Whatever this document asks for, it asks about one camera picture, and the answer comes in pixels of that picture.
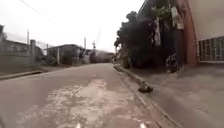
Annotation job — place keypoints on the concrete kerb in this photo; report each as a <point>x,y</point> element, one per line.
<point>133,77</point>

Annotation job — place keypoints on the dark leafy tree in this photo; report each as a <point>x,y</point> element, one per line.
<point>135,40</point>

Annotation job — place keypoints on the pole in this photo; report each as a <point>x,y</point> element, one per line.
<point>28,37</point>
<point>85,43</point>

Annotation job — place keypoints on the grey concrete road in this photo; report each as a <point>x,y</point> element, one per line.
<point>83,83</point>

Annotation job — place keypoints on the rock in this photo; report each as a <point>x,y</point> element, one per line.
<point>145,87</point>

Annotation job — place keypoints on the low building with flat roof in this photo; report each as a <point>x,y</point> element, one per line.
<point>65,52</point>

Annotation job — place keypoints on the robot's own part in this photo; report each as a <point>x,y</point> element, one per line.
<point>142,125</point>

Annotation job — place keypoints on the red-brown building with lattice window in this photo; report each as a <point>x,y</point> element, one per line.
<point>190,30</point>

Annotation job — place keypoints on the grey concrete forecourt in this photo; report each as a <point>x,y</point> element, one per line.
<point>193,93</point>

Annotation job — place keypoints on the raised concrete strip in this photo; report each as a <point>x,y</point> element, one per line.
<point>20,74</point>

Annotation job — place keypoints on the grey wall with pillar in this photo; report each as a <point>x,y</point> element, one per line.
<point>16,55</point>

